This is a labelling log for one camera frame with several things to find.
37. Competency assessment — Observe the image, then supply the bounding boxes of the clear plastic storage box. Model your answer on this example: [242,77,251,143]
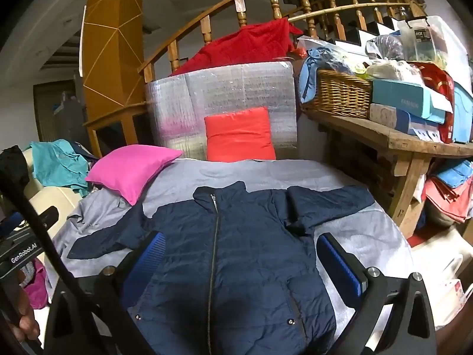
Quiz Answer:
[397,15,470,63]

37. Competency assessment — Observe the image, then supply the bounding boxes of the grey blanket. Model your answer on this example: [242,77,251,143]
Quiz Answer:
[44,157,414,341]

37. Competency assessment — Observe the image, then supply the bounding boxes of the folded blue towel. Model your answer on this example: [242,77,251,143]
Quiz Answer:
[432,159,473,189]

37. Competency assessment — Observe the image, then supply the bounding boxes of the wooden shelf with clutter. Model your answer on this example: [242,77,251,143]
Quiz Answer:
[303,109,473,237]

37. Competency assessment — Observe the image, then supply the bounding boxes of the wooden stair banister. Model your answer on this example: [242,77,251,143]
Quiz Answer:
[137,0,425,84]

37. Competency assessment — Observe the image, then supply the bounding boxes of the white plastic bag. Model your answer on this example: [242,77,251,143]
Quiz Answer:
[432,253,466,330]

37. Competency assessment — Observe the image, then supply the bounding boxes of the wicker basket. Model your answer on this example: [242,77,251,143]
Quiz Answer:
[301,68,373,120]

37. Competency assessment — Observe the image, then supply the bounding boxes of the light blue cloth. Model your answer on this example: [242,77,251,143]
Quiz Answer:
[298,48,355,103]

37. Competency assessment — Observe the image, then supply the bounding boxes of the teal cardboard box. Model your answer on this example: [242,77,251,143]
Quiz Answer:
[371,79,454,124]

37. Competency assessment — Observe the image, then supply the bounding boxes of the red cloth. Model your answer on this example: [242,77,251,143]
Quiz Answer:
[204,106,277,162]

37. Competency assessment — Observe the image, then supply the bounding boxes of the person's left hand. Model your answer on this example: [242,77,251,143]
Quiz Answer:
[7,290,41,341]

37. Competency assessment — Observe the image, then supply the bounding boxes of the cream leather sofa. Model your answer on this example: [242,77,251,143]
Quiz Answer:
[22,148,87,237]

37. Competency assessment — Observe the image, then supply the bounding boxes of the dark cloth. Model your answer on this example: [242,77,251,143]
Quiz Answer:
[0,146,31,193]

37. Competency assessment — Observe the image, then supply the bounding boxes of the white and blue box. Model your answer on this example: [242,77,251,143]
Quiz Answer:
[370,104,444,141]

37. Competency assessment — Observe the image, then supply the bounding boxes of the blue plastic bin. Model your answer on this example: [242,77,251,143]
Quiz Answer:
[453,81,473,144]

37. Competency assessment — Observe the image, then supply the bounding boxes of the clear plastic bag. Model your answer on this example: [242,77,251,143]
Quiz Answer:
[366,34,405,60]

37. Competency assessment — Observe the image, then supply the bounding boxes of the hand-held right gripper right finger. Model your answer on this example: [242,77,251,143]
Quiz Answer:
[316,233,438,355]

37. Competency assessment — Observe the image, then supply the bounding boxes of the red quilt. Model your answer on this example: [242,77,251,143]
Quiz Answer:
[170,18,304,76]

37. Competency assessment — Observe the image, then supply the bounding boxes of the silver bubble wrap box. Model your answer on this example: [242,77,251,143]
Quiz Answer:
[144,62,298,160]

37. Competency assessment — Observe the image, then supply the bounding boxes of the red bag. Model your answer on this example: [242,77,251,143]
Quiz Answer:
[414,63,456,144]

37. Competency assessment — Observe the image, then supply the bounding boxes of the orange pillar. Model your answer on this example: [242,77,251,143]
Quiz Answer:
[80,0,145,124]

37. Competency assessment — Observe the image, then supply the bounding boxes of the navy puffer jacket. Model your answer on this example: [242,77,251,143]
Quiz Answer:
[67,181,375,355]

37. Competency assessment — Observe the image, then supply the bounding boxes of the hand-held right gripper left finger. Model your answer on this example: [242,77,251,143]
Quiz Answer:
[44,231,167,355]

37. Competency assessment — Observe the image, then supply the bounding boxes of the magenta cloth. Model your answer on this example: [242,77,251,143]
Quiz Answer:
[20,259,48,309]

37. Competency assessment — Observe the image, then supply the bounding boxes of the folded pink cloth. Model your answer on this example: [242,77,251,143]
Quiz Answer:
[425,177,473,224]

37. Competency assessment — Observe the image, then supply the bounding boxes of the teal clothes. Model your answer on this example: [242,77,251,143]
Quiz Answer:
[30,139,93,196]

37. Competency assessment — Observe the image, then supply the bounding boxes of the brown wooden door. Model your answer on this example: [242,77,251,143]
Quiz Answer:
[33,79,85,143]

